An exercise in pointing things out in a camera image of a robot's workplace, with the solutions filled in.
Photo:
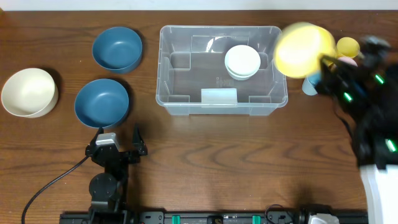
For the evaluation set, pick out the light blue cup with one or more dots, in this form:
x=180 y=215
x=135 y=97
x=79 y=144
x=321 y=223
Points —
x=310 y=83

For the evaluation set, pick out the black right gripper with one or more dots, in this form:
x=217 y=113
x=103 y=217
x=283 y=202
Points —
x=334 y=86

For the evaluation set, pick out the far dark blue bowl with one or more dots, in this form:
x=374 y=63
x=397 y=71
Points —
x=118 y=49

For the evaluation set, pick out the yellow cup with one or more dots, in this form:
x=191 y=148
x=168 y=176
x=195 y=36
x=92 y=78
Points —
x=347 y=47

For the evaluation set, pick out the dark blue bowl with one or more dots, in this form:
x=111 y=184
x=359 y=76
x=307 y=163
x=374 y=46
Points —
x=102 y=103
x=118 y=49

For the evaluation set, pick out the small yellow bowl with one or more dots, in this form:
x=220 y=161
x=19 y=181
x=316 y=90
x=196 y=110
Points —
x=299 y=48

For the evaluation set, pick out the pink cup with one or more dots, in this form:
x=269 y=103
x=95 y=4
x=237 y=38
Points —
x=347 y=60

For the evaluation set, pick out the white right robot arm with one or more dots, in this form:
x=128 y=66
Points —
x=374 y=143

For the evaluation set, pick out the small pale blue bowl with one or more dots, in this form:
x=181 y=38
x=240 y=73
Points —
x=240 y=77

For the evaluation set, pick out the near dark blue bowl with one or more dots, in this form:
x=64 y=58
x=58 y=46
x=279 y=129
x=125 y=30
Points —
x=102 y=103

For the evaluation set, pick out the small white bowl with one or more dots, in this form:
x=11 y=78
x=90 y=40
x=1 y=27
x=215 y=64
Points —
x=242 y=59

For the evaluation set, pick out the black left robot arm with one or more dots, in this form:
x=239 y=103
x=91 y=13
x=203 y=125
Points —
x=108 y=189

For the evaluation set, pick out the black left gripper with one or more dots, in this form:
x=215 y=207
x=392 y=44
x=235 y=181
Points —
x=131 y=158

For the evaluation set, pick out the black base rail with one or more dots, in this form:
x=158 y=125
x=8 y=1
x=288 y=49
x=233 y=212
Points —
x=277 y=216

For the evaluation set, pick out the large cream bowl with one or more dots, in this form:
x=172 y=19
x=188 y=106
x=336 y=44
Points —
x=29 y=93

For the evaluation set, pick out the clear plastic storage container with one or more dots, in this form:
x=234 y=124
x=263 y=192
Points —
x=192 y=77

